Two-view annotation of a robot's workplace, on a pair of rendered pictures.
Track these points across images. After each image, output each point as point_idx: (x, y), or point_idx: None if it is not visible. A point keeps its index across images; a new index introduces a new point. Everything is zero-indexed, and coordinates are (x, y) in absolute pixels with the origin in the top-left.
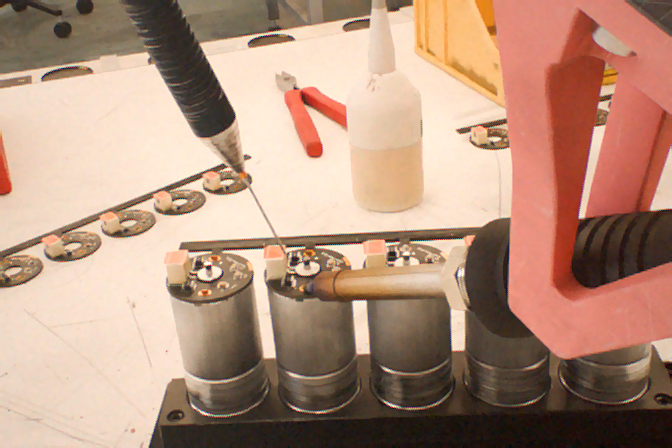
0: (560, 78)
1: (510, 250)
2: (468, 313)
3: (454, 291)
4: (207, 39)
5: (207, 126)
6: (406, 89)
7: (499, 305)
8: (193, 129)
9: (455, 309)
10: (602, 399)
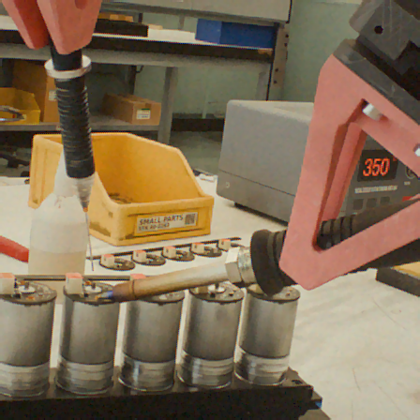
0: (338, 132)
1: (289, 230)
2: (191, 324)
3: (234, 271)
4: None
5: (83, 171)
6: (82, 209)
7: (269, 270)
8: (72, 172)
9: (233, 282)
10: (265, 382)
